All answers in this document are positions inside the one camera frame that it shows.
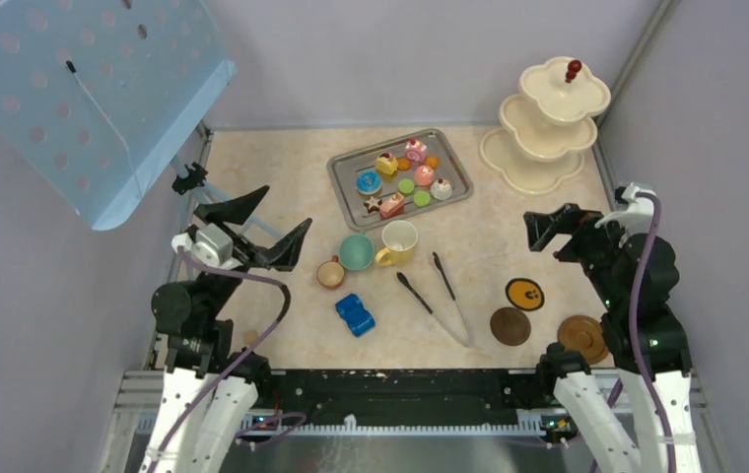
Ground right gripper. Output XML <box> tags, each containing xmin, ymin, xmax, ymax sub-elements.
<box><xmin>523</xmin><ymin>200</ymin><xmax>638</xmax><ymax>307</ymax></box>

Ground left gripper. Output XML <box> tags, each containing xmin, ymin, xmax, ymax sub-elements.
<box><xmin>196</xmin><ymin>184</ymin><xmax>312</xmax><ymax>318</ymax></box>

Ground white cream cupcake toy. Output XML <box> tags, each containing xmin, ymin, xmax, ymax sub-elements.
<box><xmin>430</xmin><ymin>178</ymin><xmax>453</xmax><ymax>201</ymax></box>

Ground stainless steel tray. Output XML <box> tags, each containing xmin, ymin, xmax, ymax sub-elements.
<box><xmin>326</xmin><ymin>128</ymin><xmax>474</xmax><ymax>232</ymax></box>

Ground pink dome cupcake toy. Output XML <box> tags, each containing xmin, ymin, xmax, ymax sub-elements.
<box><xmin>414</xmin><ymin>165</ymin><xmax>437</xmax><ymax>187</ymax></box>

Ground pink strawberry cake slice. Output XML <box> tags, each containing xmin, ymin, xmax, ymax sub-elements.
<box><xmin>378</xmin><ymin>192</ymin><xmax>406</xmax><ymax>220</ymax></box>

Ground yellow cake slice toy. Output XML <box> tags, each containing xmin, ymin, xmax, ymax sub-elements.
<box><xmin>374</xmin><ymin>152</ymin><xmax>399</xmax><ymax>175</ymax></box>

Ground pink swirl roll cake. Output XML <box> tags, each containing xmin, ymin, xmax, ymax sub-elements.
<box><xmin>404</xmin><ymin>139</ymin><xmax>428</xmax><ymax>164</ymax></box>

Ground black-tipped metal tongs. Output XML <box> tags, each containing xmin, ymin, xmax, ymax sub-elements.
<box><xmin>395</xmin><ymin>251</ymin><xmax>474</xmax><ymax>349</ymax></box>

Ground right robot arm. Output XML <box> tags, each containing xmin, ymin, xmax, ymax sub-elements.
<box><xmin>523</xmin><ymin>192</ymin><xmax>702</xmax><ymax>472</ymax></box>

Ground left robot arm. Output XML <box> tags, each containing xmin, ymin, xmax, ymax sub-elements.
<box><xmin>139</xmin><ymin>186</ymin><xmax>312</xmax><ymax>472</ymax></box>

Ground black yellow smiley coaster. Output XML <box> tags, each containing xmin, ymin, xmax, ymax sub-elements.
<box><xmin>505</xmin><ymin>278</ymin><xmax>545</xmax><ymax>311</ymax></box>

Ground small brown teacup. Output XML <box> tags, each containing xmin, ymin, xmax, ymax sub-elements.
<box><xmin>316</xmin><ymin>255</ymin><xmax>346</xmax><ymax>290</ymax></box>

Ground cream three-tier dessert stand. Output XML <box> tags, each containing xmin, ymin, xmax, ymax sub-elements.
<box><xmin>479</xmin><ymin>56</ymin><xmax>611</xmax><ymax>195</ymax></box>

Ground teal cup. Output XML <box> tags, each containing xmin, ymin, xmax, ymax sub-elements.
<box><xmin>338</xmin><ymin>234</ymin><xmax>375</xmax><ymax>271</ymax></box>

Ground small wooden block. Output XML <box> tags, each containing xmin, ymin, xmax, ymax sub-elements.
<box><xmin>242</xmin><ymin>329</ymin><xmax>259</xmax><ymax>346</ymax></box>

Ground dark brown round coaster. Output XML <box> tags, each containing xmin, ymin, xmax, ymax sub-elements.
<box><xmin>490</xmin><ymin>306</ymin><xmax>531</xmax><ymax>347</ymax></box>

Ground light brown wooden coaster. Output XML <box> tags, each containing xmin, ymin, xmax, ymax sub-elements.
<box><xmin>557</xmin><ymin>315</ymin><xmax>610</xmax><ymax>365</ymax></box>

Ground chocolate star cookie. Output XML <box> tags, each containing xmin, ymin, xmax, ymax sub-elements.
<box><xmin>364</xmin><ymin>195</ymin><xmax>382</xmax><ymax>214</ymax></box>

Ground blue toy car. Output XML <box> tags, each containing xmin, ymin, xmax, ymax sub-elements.
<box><xmin>335</xmin><ymin>294</ymin><xmax>375</xmax><ymax>337</ymax></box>

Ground blue frosted donut toy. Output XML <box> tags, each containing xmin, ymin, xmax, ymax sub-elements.
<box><xmin>356</xmin><ymin>170</ymin><xmax>382</xmax><ymax>196</ymax></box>

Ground green macaron lower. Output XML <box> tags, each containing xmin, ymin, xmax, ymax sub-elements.
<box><xmin>413</xmin><ymin>190</ymin><xmax>432</xmax><ymax>208</ymax></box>

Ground green macaron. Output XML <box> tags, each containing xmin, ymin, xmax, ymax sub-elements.
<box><xmin>413</xmin><ymin>190</ymin><xmax>432</xmax><ymax>208</ymax></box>
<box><xmin>398</xmin><ymin>178</ymin><xmax>416</xmax><ymax>196</ymax></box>

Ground orange flower cookie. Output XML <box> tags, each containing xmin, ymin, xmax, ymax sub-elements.
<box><xmin>424</xmin><ymin>156</ymin><xmax>440</xmax><ymax>169</ymax></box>

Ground yellow mug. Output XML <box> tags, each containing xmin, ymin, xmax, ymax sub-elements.
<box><xmin>374</xmin><ymin>220</ymin><xmax>419</xmax><ymax>266</ymax></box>

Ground green macaron upper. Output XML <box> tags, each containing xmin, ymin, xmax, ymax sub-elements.
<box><xmin>398</xmin><ymin>178</ymin><xmax>416</xmax><ymax>196</ymax></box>

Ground blue perforated music stand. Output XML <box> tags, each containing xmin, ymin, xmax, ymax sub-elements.
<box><xmin>0</xmin><ymin>0</ymin><xmax>237</xmax><ymax>231</ymax></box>

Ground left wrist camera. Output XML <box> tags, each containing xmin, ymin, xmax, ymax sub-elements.
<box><xmin>190</xmin><ymin>224</ymin><xmax>236</xmax><ymax>269</ymax></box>

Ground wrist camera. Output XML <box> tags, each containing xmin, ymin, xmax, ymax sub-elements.
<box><xmin>594</xmin><ymin>182</ymin><xmax>658</xmax><ymax>229</ymax></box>
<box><xmin>190</xmin><ymin>224</ymin><xmax>236</xmax><ymax>269</ymax></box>

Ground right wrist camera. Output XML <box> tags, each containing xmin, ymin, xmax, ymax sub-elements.
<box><xmin>594</xmin><ymin>182</ymin><xmax>658</xmax><ymax>229</ymax></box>

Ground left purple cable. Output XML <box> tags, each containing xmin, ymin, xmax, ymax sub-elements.
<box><xmin>146</xmin><ymin>246</ymin><xmax>307</xmax><ymax>473</ymax></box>

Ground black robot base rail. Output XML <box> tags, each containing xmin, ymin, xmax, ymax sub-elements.
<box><xmin>254</xmin><ymin>369</ymin><xmax>561</xmax><ymax>428</ymax></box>

